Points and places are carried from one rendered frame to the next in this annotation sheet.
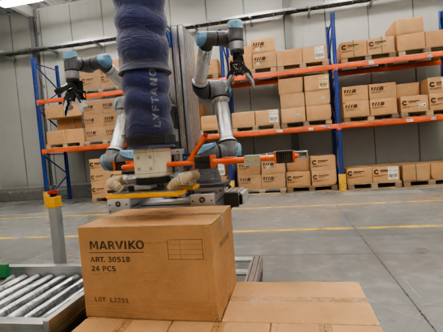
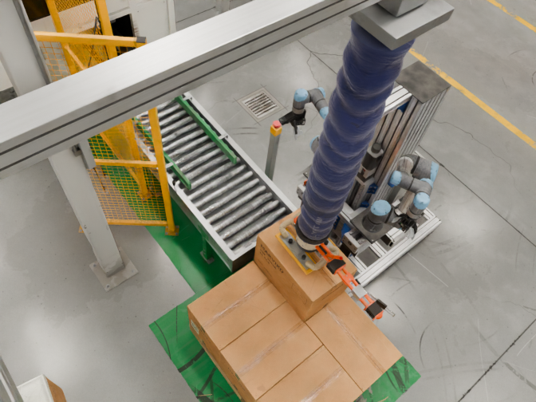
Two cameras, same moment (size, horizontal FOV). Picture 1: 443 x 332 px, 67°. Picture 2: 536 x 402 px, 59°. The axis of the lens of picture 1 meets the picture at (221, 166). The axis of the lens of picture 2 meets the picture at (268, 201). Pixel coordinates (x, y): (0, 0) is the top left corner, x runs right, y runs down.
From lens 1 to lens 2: 2.60 m
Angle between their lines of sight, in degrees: 60
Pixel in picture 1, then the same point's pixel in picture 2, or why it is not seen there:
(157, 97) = (318, 226)
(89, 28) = not seen: outside the picture
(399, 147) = not seen: outside the picture
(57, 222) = (273, 143)
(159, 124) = (314, 236)
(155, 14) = (334, 195)
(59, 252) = (270, 159)
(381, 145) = not seen: outside the picture
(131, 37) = (311, 198)
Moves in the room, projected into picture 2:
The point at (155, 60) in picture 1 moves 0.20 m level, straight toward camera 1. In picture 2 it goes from (325, 213) to (308, 240)
